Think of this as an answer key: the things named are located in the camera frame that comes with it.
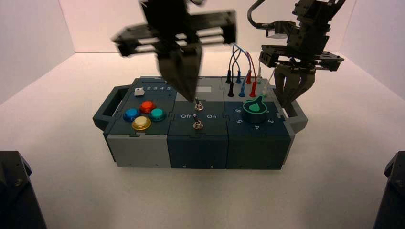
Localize yellow push button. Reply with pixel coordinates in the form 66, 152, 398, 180
131, 115, 152, 132

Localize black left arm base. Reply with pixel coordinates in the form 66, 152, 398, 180
0, 150, 48, 229

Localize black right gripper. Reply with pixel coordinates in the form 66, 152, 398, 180
258, 21, 345, 109

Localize black camera cable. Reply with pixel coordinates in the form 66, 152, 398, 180
247, 0, 273, 30

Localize blue grey task box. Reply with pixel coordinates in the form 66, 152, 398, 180
92, 75, 309, 170

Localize black jumper cable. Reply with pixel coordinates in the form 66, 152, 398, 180
224, 51, 237, 98

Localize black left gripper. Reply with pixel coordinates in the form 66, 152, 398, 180
112, 0, 238, 103

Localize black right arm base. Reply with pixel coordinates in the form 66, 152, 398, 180
373, 150, 405, 229

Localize blue jumper cable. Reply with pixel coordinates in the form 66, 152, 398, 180
232, 43, 251, 98

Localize teal push button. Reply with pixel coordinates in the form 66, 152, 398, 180
148, 107, 167, 122

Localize red jumper cable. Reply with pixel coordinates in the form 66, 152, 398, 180
245, 52, 258, 98

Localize green rotary knob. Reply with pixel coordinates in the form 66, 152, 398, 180
242, 95, 268, 124

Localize white jumper cable green plugs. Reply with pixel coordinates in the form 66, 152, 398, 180
255, 62, 276, 98

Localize blue push button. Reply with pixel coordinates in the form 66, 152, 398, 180
122, 107, 142, 123

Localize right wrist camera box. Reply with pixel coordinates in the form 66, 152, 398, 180
265, 20, 301, 41

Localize red push button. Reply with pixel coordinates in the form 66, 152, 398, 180
139, 101, 157, 114

